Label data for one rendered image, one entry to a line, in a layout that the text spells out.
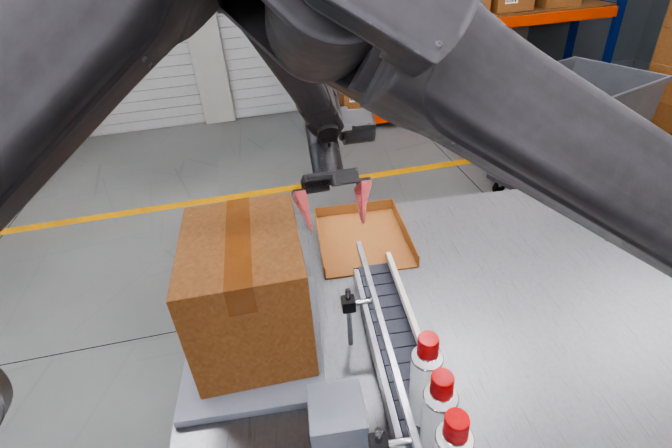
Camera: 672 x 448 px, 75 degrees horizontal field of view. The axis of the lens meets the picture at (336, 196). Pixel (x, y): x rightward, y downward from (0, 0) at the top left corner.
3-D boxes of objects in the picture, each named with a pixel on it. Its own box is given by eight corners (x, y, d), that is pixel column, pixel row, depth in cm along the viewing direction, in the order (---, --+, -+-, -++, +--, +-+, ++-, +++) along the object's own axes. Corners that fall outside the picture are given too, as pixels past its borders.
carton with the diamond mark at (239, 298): (319, 376, 90) (307, 277, 75) (200, 400, 86) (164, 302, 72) (301, 279, 115) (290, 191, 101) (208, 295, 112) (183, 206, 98)
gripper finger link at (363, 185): (379, 219, 77) (369, 168, 78) (340, 226, 76) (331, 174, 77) (370, 223, 84) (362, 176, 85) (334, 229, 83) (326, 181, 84)
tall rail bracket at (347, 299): (377, 345, 98) (376, 291, 89) (345, 350, 97) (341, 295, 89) (374, 334, 101) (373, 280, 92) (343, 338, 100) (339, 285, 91)
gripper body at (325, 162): (360, 177, 78) (353, 137, 79) (304, 185, 76) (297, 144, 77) (353, 183, 84) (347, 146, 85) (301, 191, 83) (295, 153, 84)
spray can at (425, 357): (441, 427, 76) (450, 349, 65) (412, 432, 76) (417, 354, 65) (431, 400, 80) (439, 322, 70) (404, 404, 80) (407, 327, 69)
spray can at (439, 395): (455, 468, 70) (468, 390, 59) (423, 474, 70) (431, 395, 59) (444, 437, 75) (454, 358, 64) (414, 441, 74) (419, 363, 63)
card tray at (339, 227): (419, 267, 119) (419, 256, 117) (324, 280, 117) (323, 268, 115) (392, 208, 145) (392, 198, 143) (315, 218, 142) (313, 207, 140)
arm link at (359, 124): (309, 84, 74) (318, 128, 72) (374, 77, 76) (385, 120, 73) (307, 119, 86) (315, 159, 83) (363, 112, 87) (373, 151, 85)
